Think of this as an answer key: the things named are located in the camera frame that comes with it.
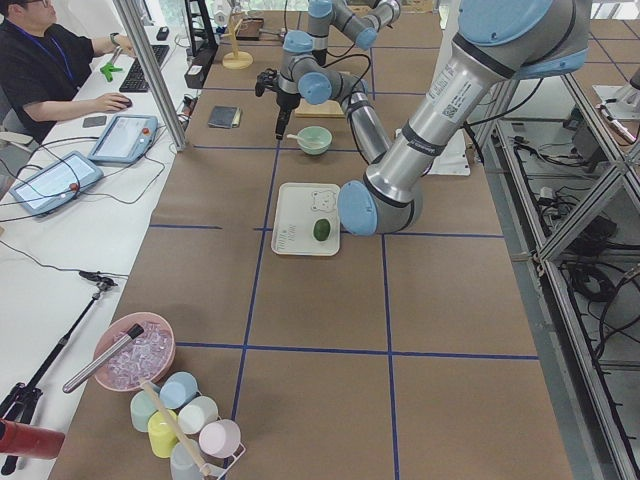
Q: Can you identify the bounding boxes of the wooden mug tree stand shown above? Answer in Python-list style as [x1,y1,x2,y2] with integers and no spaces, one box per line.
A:
[222,1,253,70]

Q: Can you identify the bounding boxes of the white cup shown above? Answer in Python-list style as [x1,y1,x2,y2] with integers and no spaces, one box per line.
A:
[178,395,219,435]

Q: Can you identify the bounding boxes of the green avocado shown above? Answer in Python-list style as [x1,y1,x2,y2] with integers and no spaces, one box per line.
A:
[312,218,331,242]

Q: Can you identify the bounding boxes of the teach pendant tablet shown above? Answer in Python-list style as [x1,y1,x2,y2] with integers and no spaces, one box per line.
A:
[88,114,159,165]
[9,151,104,216]

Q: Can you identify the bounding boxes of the white wire cup rack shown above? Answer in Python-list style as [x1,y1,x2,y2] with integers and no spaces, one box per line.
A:
[198,397,246,479]

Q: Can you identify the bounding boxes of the steel tube with black cap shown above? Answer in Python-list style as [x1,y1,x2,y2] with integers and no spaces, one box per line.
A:
[62,324,144,394]

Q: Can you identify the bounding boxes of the red cylinder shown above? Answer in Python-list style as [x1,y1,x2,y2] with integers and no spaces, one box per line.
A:
[0,419,65,460]

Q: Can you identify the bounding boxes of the far teach pendant tablet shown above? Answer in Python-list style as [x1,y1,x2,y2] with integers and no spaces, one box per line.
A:
[88,114,159,165]

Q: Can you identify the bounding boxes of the grey cup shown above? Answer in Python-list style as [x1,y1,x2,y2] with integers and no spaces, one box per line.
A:
[170,443,203,480]

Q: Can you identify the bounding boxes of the metal scoop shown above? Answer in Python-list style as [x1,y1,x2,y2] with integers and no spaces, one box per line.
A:
[259,28,286,41]

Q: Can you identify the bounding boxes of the green ceramic bowl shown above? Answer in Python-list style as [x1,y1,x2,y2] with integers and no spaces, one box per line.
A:
[296,126,333,155]

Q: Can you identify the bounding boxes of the pink bowl with ice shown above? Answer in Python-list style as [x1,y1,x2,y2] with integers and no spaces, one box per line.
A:
[94,312,176,392]

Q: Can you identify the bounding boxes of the white bear tray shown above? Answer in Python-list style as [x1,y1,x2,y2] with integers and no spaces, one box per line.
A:
[271,182,340,256]

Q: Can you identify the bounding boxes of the near teach pendant tablet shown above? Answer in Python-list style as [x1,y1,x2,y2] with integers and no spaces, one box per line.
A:
[9,151,104,216]

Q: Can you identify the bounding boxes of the pink cup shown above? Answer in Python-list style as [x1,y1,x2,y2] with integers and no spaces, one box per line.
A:
[198,419,241,458]

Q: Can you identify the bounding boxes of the black tripod stick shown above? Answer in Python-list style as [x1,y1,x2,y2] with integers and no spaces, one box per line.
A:
[1,271,117,424]

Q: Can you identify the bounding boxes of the dark blue sponge cloth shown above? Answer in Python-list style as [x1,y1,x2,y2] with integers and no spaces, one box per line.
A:
[207,105,242,129]

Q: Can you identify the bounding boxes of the green cup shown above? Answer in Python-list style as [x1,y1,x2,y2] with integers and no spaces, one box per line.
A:
[129,391,157,433]

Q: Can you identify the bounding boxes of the black keyboard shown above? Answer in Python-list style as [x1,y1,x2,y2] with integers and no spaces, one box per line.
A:
[118,44,171,94]

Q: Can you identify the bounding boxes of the grey phone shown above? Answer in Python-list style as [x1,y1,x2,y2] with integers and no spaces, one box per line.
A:
[82,115,107,128]

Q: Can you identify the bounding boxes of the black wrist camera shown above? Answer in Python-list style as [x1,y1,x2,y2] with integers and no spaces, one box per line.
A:
[254,68,279,97]

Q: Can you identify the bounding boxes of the aluminium frame post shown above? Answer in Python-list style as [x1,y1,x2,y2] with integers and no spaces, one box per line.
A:
[113,0,187,152]

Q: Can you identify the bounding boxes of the yellow cup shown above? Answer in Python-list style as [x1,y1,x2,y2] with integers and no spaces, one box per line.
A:
[147,411,179,459]

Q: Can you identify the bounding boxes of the wooden rack handle stick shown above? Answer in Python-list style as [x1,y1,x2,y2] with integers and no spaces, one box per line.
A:
[140,381,213,478]

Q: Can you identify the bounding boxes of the seated person in black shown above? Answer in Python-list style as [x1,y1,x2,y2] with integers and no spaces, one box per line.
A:
[1,1,135,142]

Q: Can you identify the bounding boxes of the black power strip box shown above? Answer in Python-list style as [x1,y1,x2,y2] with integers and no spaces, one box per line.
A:
[184,47,217,89]

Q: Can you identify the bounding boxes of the green plastic toy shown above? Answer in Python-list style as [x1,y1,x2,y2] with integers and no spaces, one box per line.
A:
[100,47,122,82]

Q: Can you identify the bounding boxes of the blue cup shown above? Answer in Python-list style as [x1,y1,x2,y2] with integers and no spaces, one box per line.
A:
[159,371,199,409]

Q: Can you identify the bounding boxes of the wooden cutting board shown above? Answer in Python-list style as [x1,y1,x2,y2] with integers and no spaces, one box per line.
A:
[294,99,344,118]

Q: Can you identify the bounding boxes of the brown tray at back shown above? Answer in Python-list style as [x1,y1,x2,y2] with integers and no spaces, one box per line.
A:
[236,18,264,41]

